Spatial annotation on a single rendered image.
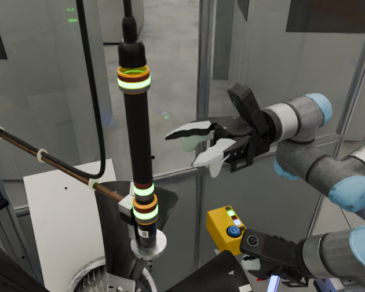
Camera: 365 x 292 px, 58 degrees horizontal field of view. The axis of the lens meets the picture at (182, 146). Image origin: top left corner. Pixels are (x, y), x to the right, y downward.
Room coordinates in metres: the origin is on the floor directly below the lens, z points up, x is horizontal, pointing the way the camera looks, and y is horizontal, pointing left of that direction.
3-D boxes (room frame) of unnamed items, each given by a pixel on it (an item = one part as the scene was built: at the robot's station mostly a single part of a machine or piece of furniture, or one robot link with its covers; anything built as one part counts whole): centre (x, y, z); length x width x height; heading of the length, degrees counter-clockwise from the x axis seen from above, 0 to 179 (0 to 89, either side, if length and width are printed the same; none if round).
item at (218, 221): (0.82, -0.17, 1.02); 0.16 x 0.10 x 0.11; 21
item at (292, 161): (0.60, -0.26, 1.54); 0.11 x 0.08 x 0.11; 30
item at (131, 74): (0.42, 0.07, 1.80); 0.04 x 0.04 x 0.03
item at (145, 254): (0.43, 0.07, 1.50); 0.09 x 0.07 x 0.10; 56
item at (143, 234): (0.42, 0.07, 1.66); 0.04 x 0.04 x 0.46
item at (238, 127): (0.54, -0.12, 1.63); 0.12 x 0.08 x 0.09; 120
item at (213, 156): (0.45, -0.06, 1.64); 0.09 x 0.03 x 0.06; 142
